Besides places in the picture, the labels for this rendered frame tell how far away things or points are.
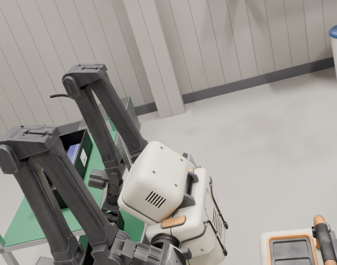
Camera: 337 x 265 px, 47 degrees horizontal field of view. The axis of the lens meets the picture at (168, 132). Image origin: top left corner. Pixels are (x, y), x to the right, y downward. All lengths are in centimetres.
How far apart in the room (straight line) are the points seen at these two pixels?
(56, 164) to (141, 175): 25
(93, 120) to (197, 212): 48
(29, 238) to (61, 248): 74
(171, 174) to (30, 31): 386
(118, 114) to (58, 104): 374
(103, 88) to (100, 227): 47
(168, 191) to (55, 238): 32
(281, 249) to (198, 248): 38
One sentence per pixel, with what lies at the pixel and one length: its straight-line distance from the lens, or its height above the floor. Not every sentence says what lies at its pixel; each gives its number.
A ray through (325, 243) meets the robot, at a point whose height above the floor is 100.
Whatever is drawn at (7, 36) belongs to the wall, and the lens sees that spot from 491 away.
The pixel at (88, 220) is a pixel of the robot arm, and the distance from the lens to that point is 101.
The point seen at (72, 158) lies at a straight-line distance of 219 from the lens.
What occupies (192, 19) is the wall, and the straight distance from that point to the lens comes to 453.
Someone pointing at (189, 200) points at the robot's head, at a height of 126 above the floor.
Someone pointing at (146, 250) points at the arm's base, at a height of 124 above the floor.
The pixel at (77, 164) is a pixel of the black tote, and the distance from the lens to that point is 201.
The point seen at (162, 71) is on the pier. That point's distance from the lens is 440.
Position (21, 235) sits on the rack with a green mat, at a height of 95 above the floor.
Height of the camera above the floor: 194
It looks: 27 degrees down
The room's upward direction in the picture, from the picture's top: 17 degrees counter-clockwise
